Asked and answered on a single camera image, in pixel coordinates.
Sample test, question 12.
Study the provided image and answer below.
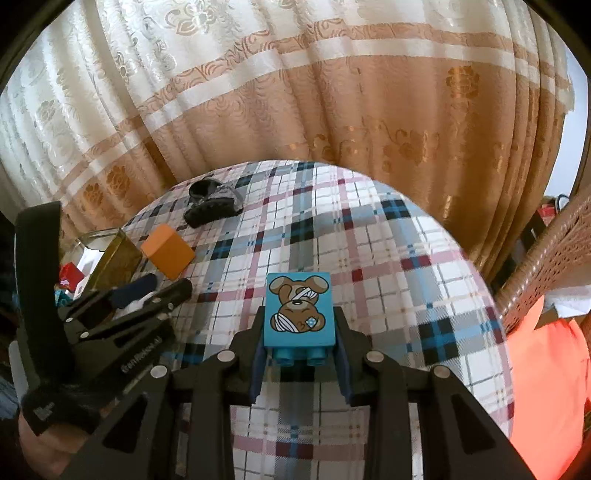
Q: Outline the black toy tank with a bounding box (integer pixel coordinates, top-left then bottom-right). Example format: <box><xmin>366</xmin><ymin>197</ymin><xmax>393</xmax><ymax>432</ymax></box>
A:
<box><xmin>184</xmin><ymin>179</ymin><xmax>243</xmax><ymax>228</ymax></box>

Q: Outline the orange cloth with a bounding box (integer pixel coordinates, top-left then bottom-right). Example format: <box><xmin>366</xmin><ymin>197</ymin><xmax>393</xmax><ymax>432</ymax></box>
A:
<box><xmin>505</xmin><ymin>295</ymin><xmax>591</xmax><ymax>480</ymax></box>

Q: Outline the person's left hand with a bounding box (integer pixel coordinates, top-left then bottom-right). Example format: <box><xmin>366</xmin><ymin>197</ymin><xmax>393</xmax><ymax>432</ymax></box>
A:
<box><xmin>18</xmin><ymin>411</ymin><xmax>93</xmax><ymax>472</ymax></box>

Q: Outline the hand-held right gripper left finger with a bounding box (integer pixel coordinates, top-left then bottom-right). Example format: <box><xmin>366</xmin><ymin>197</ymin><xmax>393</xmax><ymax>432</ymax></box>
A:
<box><xmin>62</xmin><ymin>314</ymin><xmax>273</xmax><ymax>480</ymax></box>

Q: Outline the brown wicker chair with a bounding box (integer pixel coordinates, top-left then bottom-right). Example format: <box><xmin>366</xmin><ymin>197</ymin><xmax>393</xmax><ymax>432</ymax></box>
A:
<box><xmin>496</xmin><ymin>185</ymin><xmax>591</xmax><ymax>337</ymax></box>

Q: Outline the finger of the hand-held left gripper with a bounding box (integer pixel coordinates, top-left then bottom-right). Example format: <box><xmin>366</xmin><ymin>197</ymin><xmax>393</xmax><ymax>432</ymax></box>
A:
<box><xmin>81</xmin><ymin>279</ymin><xmax>194</xmax><ymax>344</ymax></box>
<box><xmin>59</xmin><ymin>274</ymin><xmax>160</xmax><ymax>330</ymax></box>

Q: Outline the white plastic bottle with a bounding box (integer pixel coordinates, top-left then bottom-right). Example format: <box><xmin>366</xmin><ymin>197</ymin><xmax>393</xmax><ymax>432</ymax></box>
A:
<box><xmin>117</xmin><ymin>288</ymin><xmax>162</xmax><ymax>320</ymax></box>

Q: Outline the orange toy block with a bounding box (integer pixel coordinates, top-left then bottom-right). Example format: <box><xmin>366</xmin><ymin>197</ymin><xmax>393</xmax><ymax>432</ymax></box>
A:
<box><xmin>140</xmin><ymin>224</ymin><xmax>196</xmax><ymax>281</ymax></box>

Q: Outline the blue bear-print block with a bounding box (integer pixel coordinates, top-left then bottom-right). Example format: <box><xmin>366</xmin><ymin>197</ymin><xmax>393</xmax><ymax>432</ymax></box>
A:
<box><xmin>264</xmin><ymin>272</ymin><xmax>337</xmax><ymax>367</ymax></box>

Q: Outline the beige patterned curtain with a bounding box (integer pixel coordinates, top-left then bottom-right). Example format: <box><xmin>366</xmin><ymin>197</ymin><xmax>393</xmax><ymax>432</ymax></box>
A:
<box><xmin>0</xmin><ymin>0</ymin><xmax>578</xmax><ymax>296</ymax></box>

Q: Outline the red ice-cream-print block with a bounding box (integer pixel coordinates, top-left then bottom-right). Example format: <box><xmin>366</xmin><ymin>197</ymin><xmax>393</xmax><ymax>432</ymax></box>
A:
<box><xmin>59</xmin><ymin>263</ymin><xmax>86</xmax><ymax>289</ymax></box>

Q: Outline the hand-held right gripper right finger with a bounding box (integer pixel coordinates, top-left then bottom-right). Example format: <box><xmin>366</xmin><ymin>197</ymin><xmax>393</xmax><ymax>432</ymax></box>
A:
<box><xmin>330</xmin><ymin>307</ymin><xmax>536</xmax><ymax>480</ymax></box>

